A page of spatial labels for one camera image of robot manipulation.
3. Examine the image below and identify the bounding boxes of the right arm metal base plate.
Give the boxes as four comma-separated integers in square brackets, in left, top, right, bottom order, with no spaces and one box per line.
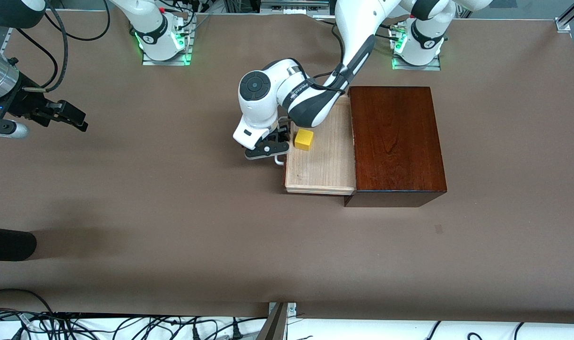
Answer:
[142,14,194,67]

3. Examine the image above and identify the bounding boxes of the grey cable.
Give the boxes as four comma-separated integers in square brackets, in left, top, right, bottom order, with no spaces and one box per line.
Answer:
[0,309,32,340]

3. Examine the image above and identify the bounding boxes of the wooden drawer with white handle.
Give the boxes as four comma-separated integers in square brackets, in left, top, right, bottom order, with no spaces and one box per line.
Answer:
[274,97,357,196]

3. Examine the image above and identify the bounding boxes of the black plug cable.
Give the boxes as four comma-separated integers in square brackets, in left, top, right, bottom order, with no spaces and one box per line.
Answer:
[190,317,231,340]
[230,317,268,340]

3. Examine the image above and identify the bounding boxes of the dark metal profile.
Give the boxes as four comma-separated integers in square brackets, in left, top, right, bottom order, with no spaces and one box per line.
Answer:
[256,302,288,340]

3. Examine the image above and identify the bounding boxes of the brown paper table cover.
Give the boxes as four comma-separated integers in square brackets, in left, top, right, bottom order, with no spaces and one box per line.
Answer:
[0,9,574,324]

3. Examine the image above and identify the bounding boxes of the dark brown wooden cabinet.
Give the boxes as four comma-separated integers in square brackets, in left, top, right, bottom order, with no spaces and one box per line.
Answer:
[344,86,448,208]

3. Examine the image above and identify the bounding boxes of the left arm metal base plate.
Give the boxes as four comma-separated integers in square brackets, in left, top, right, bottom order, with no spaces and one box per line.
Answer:
[392,54,442,71]

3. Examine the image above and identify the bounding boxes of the white power strip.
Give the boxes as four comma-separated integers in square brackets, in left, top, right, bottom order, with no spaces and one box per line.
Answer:
[260,0,330,15]

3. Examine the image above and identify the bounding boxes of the aluminium corner profile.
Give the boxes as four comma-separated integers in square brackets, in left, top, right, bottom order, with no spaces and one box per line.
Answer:
[555,0,574,33]

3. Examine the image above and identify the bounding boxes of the silver metal bracket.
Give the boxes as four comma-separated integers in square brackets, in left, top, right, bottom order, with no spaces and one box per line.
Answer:
[268,302,297,316]

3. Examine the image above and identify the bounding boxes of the black looped cable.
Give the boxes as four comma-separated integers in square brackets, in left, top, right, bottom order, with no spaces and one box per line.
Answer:
[0,288,56,315]

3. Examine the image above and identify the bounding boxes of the black cable to arm base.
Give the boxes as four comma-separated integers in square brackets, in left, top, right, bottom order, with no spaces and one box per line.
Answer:
[315,17,405,41]

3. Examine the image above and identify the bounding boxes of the black cylinder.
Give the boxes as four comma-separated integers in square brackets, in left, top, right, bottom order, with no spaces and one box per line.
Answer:
[0,226,37,262]

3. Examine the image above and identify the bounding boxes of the cables at arm base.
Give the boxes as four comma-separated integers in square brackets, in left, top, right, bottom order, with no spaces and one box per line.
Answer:
[157,0,212,36]

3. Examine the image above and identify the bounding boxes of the yellow block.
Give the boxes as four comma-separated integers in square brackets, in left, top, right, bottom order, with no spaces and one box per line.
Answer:
[294,129,315,152]

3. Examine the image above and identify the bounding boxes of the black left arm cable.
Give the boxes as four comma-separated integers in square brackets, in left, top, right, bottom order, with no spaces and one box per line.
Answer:
[310,24,354,93]

